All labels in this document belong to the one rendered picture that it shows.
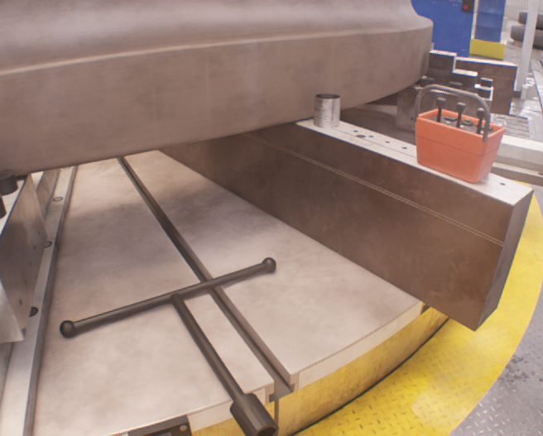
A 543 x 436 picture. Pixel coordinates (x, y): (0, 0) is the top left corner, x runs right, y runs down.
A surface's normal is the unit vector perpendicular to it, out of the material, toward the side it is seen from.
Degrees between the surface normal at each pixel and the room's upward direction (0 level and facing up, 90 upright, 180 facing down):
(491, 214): 90
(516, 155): 71
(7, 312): 90
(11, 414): 0
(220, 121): 90
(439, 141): 97
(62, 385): 0
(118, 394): 0
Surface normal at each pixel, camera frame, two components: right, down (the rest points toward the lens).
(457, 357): 0.00, -0.88
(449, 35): -0.49, 0.42
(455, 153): -0.73, 0.43
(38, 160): 0.37, 0.45
